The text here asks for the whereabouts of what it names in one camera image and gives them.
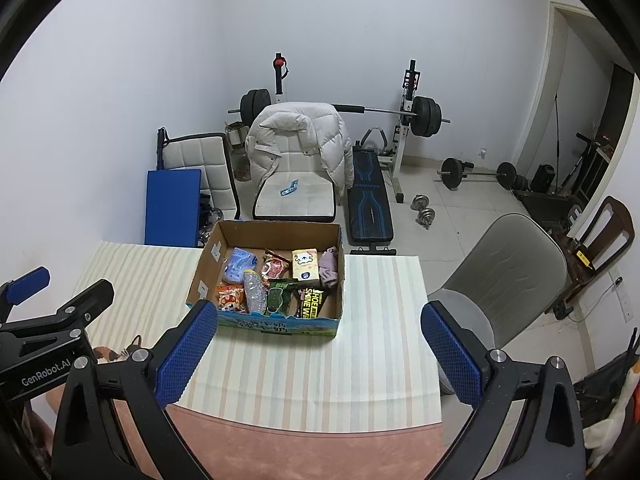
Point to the white barbell rack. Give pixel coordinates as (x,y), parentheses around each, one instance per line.
(405,140)

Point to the red snack packet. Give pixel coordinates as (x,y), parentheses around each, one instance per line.
(275,266)

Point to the purple knotted cloth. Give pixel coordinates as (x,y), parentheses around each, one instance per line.
(328,265)

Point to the black shoe wipes pack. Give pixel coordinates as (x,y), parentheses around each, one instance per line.
(310,302)

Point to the cartoon print snack packet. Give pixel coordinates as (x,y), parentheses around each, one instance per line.
(231,299)

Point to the white chair with black frame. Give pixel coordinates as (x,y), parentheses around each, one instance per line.
(200,152)

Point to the clear bubbly plastic pouch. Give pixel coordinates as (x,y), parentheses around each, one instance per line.
(255,292)

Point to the white puffer jacket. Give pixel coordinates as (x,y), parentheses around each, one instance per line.
(330,140)

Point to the dark green snack packet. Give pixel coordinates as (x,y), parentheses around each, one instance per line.
(277,297)

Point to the barbell with black plates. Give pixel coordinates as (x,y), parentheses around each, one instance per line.
(427,116)

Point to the small black box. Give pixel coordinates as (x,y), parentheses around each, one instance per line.
(542,177)

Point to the blue folded mat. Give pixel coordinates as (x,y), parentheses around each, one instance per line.
(172,207)

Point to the white goose plush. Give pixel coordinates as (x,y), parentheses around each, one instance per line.
(610,430)

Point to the printed cardboard box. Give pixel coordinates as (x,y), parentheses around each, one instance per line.
(280,326)

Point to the blue tissue pack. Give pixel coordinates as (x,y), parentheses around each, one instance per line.
(240,265)

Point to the dark metal weights pile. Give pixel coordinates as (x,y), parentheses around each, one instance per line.
(209,217)

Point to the short barbell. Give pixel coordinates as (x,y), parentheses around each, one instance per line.
(452,172)

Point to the brown water jug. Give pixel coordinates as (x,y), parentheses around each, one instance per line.
(242,165)

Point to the small blue packet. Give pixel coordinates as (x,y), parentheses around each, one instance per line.
(289,188)

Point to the black weight bench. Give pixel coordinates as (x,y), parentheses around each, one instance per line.
(370,210)

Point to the white padded chair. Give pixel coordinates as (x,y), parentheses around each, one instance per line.
(310,200)

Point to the chrome dumbbell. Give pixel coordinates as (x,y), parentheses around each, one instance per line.
(426,217)
(420,202)

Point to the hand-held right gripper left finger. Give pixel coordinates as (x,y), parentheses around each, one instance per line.
(185,350)

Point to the grey office chair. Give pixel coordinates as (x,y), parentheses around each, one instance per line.
(510,260)

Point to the dark wooden chair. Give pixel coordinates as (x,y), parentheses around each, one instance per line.
(615,220)

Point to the person's left forearm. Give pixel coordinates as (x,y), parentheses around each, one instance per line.
(37,432)

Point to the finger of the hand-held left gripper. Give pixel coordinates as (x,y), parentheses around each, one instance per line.
(95,297)
(27,280)

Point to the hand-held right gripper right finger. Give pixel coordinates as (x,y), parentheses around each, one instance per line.
(452,355)

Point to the yellow tissue box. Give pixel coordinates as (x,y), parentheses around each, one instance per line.
(305,265)

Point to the black exercise equipment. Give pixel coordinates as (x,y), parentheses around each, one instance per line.
(545,205)

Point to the yellow black tool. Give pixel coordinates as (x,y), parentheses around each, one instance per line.
(583,258)

